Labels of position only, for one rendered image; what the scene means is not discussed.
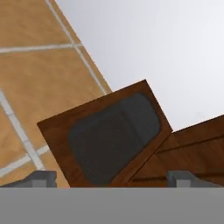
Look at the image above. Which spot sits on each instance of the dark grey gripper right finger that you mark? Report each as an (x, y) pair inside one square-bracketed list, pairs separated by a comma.
[(182, 178)]

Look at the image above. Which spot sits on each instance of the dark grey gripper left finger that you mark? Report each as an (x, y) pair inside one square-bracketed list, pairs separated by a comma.
[(40, 178)]

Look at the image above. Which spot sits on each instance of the brown wooden cabinet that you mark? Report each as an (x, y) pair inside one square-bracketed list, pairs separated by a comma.
[(189, 151)]

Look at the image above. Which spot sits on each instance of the brown cabinet door with glass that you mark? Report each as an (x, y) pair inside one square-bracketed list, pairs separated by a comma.
[(108, 137)]

